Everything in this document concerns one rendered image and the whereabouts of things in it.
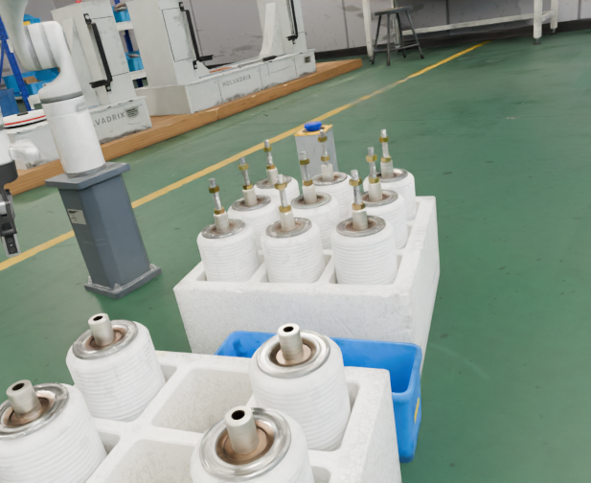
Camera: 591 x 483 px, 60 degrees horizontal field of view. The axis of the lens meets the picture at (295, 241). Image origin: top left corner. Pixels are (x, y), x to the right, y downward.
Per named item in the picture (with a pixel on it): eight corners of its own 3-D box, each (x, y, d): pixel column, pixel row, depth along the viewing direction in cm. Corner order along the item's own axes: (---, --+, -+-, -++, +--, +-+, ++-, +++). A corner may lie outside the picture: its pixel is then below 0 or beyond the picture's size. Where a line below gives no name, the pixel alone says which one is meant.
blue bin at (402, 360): (216, 437, 78) (197, 373, 73) (247, 388, 87) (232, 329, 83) (418, 470, 67) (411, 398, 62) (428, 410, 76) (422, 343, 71)
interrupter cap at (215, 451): (183, 476, 40) (181, 470, 40) (225, 408, 47) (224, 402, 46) (272, 493, 38) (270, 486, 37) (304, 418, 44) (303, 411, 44)
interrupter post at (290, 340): (279, 362, 51) (272, 335, 50) (286, 348, 53) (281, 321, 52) (301, 364, 51) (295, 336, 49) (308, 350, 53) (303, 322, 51)
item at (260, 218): (249, 278, 109) (231, 198, 102) (294, 273, 108) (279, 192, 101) (241, 302, 100) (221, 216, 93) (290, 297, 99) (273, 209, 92)
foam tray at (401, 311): (197, 374, 93) (171, 287, 86) (275, 270, 126) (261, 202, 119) (418, 396, 79) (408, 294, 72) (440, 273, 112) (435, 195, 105)
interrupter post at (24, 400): (11, 421, 50) (-2, 394, 49) (31, 403, 52) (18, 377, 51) (31, 424, 49) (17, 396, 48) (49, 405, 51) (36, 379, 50)
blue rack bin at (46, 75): (8, 98, 537) (0, 77, 529) (41, 90, 565) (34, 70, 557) (33, 95, 509) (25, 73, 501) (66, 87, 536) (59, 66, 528)
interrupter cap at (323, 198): (306, 214, 88) (305, 210, 88) (282, 205, 94) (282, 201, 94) (340, 199, 91) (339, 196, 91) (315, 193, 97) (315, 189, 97)
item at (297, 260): (280, 343, 86) (259, 245, 78) (278, 313, 94) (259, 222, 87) (337, 333, 85) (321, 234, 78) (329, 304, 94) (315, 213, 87)
